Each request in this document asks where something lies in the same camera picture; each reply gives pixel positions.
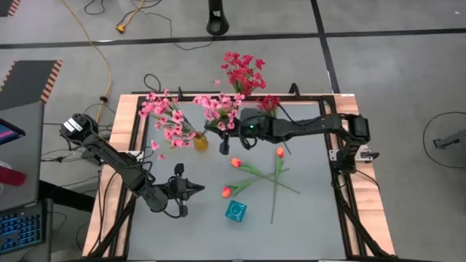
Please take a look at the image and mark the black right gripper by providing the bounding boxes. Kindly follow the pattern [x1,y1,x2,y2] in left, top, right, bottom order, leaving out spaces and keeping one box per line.
[205,122,244,156]

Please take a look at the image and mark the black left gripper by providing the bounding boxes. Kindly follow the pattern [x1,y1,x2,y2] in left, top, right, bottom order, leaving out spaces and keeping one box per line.
[166,163,206,218]

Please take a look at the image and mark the pink artificial flower bunch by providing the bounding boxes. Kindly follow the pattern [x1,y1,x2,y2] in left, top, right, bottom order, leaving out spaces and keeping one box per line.
[138,87,200,148]
[192,92,245,132]

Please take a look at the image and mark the orange artificial tulip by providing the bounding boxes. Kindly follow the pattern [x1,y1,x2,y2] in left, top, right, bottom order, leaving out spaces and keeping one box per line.
[221,167,291,199]
[270,146,286,225]
[230,156,301,195]

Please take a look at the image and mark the large red artificial flower bunch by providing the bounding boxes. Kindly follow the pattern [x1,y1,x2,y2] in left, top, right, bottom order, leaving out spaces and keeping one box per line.
[221,51,267,96]

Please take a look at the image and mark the amber ribbed glass vase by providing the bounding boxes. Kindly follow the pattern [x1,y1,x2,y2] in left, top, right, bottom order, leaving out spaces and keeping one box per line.
[192,131,210,153]

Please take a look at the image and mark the blue cut-glass vase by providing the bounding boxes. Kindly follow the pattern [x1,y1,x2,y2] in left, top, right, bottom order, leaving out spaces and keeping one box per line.
[224,199,248,223]

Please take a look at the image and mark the small red artificial flower bunch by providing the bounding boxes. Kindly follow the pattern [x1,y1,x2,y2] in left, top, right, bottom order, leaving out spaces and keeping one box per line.
[257,95,282,114]

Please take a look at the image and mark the black round stand base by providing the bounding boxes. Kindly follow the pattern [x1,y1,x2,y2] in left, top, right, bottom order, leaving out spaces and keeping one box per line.
[206,0,230,36]

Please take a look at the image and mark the grey side desk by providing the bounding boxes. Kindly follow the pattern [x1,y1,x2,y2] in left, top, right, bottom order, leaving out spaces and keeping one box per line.
[0,101,47,214]

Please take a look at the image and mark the laptop with blue backlit keyboard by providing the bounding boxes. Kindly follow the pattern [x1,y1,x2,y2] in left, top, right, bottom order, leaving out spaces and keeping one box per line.
[0,198,55,262]

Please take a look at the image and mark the red cylindrical object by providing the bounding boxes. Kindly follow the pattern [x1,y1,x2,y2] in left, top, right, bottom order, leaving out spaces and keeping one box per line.
[0,165,27,187]

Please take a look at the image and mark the dark tilted screen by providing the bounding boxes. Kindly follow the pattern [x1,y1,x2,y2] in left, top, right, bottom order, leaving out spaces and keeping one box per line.
[0,118,26,146]

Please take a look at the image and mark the large black orange-striped mat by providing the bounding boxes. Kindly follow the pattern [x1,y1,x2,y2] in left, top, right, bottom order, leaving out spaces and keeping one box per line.
[0,60,63,112]

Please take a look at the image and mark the grey stand foot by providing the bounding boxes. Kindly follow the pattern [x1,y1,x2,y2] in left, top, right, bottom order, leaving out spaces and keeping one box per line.
[433,129,466,151]

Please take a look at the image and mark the small black orange-striped mat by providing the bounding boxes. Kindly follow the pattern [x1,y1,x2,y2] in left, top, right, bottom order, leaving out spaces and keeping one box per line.
[0,0,21,18]

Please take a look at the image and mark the black looped cable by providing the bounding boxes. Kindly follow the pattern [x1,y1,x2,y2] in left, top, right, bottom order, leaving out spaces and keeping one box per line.
[143,74,162,94]

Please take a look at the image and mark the thin black floor cable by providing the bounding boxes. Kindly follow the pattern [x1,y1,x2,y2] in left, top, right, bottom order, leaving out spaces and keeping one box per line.
[84,0,214,51]

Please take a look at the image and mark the long yellow floor cable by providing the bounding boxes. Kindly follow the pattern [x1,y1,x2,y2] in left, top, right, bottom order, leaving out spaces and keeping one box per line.
[60,0,114,124]

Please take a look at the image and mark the black aluminium table frame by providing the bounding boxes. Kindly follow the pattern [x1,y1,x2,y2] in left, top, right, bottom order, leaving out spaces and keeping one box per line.
[83,91,398,262]

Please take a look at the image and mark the yellow cable with plug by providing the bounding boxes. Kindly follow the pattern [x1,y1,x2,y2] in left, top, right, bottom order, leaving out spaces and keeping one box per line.
[116,0,146,34]

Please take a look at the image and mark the black circular floor cable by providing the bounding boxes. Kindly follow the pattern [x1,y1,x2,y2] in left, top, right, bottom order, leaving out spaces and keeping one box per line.
[422,111,466,170]

